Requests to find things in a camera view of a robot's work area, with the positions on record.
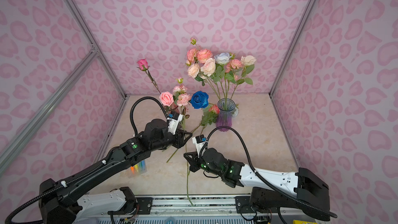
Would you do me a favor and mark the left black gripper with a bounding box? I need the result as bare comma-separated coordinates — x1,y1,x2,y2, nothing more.
151,127,194,153

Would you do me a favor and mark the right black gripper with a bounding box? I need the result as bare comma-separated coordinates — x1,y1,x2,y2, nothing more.
182,151,223,177

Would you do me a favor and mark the red glass vase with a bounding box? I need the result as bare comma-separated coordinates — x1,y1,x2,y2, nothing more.
169,104,184,120

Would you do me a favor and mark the single pink rose stem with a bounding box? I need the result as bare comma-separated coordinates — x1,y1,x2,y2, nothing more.
159,92,176,114

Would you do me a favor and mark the purple blue glass vase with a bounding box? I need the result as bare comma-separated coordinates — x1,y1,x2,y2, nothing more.
216,99,236,127

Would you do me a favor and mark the cream peach rose stem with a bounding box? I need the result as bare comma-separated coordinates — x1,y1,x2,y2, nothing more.
186,60,215,90

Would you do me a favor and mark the large cream rose stem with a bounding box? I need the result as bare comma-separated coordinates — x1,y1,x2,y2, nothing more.
199,58,221,100

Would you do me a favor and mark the magenta rosebud stem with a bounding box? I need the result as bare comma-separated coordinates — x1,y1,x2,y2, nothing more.
137,59,161,94

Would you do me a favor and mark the large pink spray rose stem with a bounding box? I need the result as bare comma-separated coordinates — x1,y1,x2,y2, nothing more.
187,38,214,64

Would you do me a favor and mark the pale blue white rose stem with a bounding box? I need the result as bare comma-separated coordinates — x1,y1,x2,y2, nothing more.
214,52,233,102

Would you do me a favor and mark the small pink spray rose stem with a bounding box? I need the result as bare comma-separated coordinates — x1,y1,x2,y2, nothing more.
173,77,191,130

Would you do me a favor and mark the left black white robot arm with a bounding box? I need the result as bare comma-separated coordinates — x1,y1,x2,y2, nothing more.
39,119,192,224

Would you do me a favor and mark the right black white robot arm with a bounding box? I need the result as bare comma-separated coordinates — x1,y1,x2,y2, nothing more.
184,148,336,222

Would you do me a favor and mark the pack of coloured markers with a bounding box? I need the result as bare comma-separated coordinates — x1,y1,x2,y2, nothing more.
130,160,147,176

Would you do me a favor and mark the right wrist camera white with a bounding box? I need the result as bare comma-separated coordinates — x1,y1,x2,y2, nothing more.
192,134,208,156

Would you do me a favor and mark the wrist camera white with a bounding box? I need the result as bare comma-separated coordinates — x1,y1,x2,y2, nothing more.
167,111,183,135
192,134,208,156

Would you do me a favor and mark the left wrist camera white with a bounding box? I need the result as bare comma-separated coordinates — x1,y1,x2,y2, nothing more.
167,111,183,135

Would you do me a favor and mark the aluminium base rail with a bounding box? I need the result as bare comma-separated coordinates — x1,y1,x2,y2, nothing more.
75,194,319,224

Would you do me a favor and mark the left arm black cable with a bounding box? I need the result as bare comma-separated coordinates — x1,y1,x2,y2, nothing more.
130,96,169,136

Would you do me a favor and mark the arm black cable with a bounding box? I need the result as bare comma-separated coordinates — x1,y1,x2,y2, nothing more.
198,126,338,219
130,96,169,136

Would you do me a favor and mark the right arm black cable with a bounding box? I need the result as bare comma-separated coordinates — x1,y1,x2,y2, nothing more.
198,126,338,219

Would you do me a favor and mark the diagonal aluminium frame bar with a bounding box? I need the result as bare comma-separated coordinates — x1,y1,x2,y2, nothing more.
1,48,98,175

